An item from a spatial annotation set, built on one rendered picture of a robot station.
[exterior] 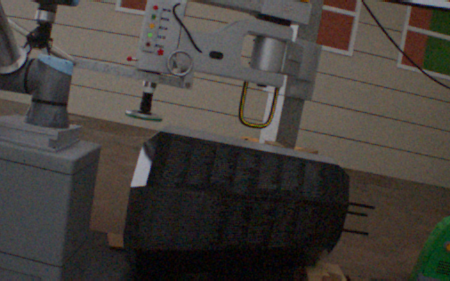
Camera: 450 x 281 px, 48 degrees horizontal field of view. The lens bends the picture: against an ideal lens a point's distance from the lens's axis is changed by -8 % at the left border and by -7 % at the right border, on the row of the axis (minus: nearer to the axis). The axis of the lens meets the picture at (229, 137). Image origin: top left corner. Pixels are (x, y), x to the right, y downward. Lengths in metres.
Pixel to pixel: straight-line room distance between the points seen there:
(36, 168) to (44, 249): 0.31
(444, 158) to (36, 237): 8.48
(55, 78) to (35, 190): 0.43
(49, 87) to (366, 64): 7.62
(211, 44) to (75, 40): 6.60
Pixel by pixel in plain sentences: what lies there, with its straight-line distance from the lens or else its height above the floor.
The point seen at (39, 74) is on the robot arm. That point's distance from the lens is 2.12.
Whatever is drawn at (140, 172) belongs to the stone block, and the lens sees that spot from 2.82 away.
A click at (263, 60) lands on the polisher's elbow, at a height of 1.35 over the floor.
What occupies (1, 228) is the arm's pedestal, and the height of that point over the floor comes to 0.52.
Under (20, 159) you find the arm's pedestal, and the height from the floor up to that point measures 0.80.
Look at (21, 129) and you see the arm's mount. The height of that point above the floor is 0.91.
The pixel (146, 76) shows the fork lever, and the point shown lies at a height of 1.13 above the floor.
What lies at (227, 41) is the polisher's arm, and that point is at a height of 1.41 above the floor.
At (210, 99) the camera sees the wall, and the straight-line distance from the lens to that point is 9.06.
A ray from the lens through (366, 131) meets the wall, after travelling 9.33.
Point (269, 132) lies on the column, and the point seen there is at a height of 0.88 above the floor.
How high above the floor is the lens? 1.27
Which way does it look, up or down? 7 degrees down
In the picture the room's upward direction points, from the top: 11 degrees clockwise
